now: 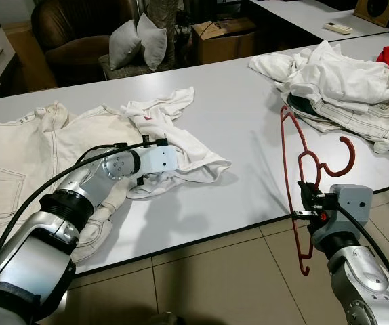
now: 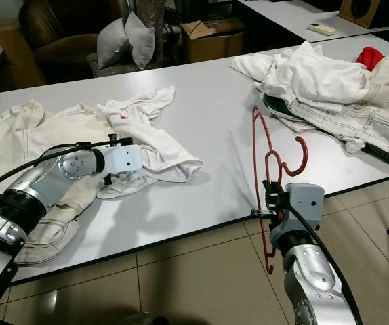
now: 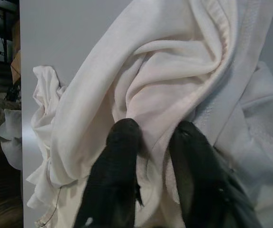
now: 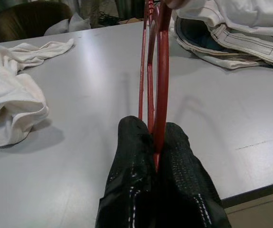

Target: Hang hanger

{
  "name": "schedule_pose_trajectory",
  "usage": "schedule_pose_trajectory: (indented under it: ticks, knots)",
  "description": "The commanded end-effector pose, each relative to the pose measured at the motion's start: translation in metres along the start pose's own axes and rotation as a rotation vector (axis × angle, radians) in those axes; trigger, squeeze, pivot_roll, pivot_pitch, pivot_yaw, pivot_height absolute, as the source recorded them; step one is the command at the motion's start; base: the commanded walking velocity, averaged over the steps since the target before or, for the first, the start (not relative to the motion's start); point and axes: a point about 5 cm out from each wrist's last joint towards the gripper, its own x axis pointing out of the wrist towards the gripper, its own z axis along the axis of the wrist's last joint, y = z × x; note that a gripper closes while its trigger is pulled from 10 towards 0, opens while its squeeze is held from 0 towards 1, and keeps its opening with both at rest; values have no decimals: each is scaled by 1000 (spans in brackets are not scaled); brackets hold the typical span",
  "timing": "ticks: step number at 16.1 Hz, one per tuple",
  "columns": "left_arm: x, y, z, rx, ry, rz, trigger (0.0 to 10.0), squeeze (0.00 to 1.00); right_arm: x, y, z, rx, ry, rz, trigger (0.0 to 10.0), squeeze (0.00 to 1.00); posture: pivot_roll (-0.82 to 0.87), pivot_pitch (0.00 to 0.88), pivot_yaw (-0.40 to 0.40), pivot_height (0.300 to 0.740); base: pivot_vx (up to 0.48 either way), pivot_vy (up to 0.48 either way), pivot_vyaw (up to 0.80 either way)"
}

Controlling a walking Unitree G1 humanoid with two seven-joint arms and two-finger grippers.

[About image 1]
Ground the thick red plastic hanger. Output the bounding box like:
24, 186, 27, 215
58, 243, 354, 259
279, 105, 356, 275

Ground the white t-shirt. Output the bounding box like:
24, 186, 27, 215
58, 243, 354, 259
120, 87, 232, 200

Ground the white table with black legs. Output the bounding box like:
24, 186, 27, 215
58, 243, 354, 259
0, 32, 389, 278

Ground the crumpled white garment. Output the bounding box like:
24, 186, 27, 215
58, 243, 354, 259
249, 41, 389, 106

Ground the white remote control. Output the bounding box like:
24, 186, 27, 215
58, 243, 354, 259
323, 22, 354, 35

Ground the small brown cardboard box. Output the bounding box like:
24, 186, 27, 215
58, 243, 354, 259
193, 19, 258, 65

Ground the white table with remote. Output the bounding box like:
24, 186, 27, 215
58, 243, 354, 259
249, 0, 389, 45

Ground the wooden speaker box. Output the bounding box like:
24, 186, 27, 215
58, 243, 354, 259
354, 0, 389, 28

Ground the grey pillow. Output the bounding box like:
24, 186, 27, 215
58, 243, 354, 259
108, 19, 144, 72
137, 14, 169, 72

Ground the dark ottoman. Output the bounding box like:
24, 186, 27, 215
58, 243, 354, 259
100, 54, 182, 81

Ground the brown leather armchair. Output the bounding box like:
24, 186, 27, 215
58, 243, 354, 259
30, 0, 138, 68

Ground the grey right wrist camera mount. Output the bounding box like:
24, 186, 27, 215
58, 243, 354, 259
330, 184, 373, 228

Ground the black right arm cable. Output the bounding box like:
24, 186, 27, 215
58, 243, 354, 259
333, 205, 389, 311

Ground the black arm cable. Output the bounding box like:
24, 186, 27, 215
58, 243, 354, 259
0, 140, 168, 251
333, 205, 389, 311

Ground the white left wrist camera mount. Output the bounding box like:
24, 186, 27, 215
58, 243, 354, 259
139, 144, 180, 178

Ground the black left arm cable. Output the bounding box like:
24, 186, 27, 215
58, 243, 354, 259
0, 140, 168, 251

